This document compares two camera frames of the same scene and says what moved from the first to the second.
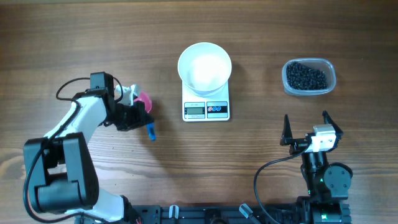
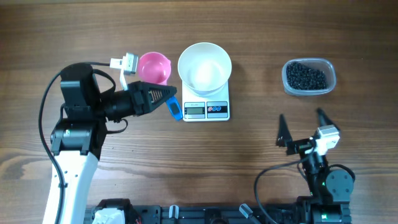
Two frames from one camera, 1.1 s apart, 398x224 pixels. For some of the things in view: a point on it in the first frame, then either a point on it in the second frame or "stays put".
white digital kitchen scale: (201, 109) stays put
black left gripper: (140, 115) -> (142, 99)
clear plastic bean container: (308, 76) stays put
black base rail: (216, 214) stays put
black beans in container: (300, 76) stays put
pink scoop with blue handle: (144, 98) -> (155, 67)
